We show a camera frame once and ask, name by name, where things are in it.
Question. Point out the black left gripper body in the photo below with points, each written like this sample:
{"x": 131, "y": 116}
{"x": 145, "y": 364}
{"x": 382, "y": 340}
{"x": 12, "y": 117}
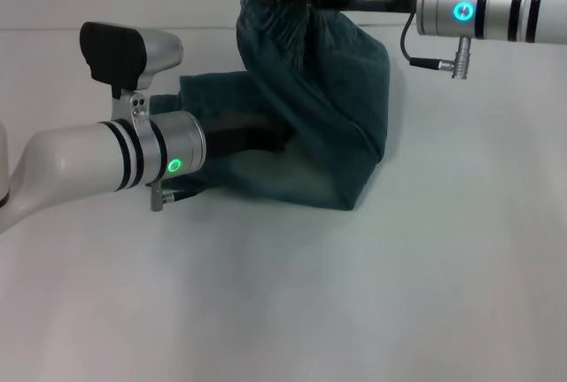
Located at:
{"x": 248, "y": 136}

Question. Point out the blue denim shorts with print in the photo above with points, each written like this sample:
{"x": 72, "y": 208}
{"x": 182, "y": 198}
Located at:
{"x": 319, "y": 103}

